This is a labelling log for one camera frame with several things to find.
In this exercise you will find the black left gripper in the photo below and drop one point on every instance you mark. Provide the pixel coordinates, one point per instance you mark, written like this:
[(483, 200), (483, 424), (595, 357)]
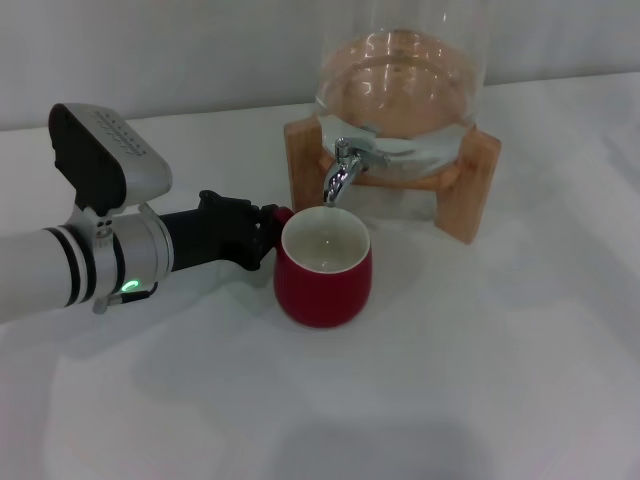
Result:
[(215, 235)]

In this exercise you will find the chrome dispenser faucet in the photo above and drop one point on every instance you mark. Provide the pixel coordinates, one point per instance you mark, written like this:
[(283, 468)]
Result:
[(336, 180)]

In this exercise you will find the red ceramic cup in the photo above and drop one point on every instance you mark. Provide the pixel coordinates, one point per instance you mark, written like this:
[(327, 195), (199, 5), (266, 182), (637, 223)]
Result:
[(320, 295)]

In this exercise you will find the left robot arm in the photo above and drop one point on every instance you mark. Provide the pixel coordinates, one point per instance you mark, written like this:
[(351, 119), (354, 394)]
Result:
[(75, 270)]

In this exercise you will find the wooden dispenser stand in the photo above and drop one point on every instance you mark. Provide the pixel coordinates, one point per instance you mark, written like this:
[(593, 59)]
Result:
[(305, 170)]

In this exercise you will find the glass water dispenser jar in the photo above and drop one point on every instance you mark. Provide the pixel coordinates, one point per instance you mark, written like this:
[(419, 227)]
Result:
[(400, 75)]

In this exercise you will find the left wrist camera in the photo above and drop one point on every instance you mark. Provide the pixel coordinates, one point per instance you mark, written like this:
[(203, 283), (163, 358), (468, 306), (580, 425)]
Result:
[(110, 155)]

